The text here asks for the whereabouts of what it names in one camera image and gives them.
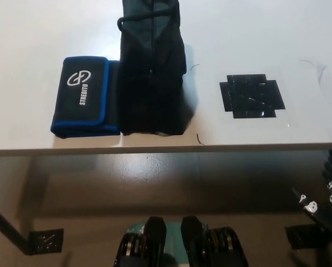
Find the dark fabric lunch bag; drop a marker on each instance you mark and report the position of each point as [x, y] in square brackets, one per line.
[152, 83]

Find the clear plastic film sheet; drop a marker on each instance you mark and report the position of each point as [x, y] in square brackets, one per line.
[319, 94]

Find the black tape cross marker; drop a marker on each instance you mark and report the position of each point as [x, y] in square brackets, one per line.
[251, 96]

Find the robot body black teal blocks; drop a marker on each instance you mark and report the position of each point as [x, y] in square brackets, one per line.
[180, 244]

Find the black blue-trimmed Strebito notebook case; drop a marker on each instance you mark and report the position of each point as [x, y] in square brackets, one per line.
[83, 97]

